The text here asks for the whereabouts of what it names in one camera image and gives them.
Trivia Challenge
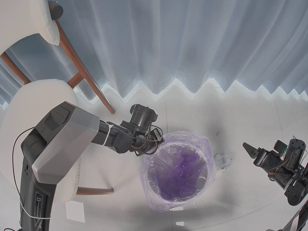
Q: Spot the white trash bin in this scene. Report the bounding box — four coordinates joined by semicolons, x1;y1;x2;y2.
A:
145;141;210;201

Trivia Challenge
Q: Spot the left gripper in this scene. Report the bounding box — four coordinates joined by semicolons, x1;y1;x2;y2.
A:
147;127;165;154

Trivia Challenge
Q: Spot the white wooden chair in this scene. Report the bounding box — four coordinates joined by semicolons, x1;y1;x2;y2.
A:
0;0;115;203

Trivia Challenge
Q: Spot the purple plastic bag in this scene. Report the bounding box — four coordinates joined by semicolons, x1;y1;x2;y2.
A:
140;130;216;212

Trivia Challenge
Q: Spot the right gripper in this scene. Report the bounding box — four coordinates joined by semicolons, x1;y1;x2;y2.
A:
243;142;288;176

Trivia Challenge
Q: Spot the white paper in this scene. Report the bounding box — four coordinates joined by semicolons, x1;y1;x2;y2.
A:
214;154;234;171

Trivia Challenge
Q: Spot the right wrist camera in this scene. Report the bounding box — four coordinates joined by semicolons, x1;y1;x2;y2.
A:
274;140;288;157

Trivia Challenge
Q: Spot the pale blue curtain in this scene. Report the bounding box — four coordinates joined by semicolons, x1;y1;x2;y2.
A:
0;0;308;105

